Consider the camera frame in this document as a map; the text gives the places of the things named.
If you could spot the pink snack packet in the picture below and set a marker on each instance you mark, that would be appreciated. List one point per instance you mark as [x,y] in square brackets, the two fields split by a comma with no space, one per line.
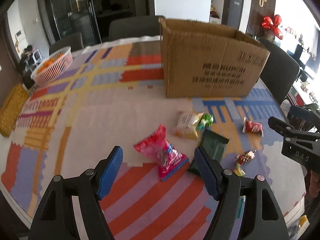
[157,148]

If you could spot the dark green snack packet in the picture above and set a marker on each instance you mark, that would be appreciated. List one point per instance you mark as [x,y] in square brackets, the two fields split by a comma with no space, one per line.
[214,144]

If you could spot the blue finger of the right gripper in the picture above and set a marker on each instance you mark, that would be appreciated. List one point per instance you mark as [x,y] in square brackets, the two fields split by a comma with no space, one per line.
[282,127]

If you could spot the pale yellow snack packet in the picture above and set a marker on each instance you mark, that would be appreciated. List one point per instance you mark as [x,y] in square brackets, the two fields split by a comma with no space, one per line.
[187,123]

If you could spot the black chair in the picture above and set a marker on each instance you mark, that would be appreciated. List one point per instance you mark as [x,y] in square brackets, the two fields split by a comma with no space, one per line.
[138,26]
[73,40]
[280,71]

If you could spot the colourful patterned table mat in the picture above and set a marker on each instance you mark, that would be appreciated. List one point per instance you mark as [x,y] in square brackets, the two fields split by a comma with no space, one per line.
[114,95]

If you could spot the black chair far left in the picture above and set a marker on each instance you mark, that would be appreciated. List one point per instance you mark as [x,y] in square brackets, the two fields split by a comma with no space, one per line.
[73,40]

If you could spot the red foil candy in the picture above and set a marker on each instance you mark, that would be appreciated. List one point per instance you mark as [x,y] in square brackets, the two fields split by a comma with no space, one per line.
[246,157]

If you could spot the black glass sliding door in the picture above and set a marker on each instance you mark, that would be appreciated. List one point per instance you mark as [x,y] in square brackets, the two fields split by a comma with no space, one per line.
[61,18]

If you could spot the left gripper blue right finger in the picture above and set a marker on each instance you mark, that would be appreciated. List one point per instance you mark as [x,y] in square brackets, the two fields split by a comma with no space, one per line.
[210,171]

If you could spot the small red snack packet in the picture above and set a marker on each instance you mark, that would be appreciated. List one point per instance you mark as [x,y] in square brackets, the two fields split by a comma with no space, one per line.
[250,126]

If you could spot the black chair far middle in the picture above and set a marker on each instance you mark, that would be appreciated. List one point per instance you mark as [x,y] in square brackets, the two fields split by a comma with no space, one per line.
[138,26]

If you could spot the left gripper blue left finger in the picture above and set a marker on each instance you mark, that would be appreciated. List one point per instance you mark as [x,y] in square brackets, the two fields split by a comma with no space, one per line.
[107,170]

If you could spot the brown cardboard box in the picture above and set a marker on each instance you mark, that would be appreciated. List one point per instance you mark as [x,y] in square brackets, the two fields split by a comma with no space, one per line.
[208,60]

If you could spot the black chair right side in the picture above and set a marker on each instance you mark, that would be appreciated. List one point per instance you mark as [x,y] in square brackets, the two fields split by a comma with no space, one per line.
[280,71]

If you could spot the yellow woven tissue box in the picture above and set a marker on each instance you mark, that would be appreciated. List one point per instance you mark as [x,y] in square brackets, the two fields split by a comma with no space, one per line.
[11,108]

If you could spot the red heart balloons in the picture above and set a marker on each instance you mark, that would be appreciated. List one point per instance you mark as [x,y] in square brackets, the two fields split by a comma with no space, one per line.
[269,23]

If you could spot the green polka-dot lollipop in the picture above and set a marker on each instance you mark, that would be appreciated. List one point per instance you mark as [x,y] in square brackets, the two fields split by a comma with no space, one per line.
[206,121]

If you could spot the operator hand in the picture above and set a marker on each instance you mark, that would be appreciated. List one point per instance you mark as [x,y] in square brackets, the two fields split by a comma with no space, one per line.
[314,187]

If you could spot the pink basket of oranges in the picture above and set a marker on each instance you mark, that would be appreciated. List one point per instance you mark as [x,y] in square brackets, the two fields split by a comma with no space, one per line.
[52,67]

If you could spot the yellow green candy packet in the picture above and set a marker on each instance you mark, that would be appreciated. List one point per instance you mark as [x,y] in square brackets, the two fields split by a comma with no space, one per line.
[239,171]

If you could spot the white storage shelf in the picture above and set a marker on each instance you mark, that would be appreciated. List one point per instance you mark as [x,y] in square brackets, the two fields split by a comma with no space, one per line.
[214,17]

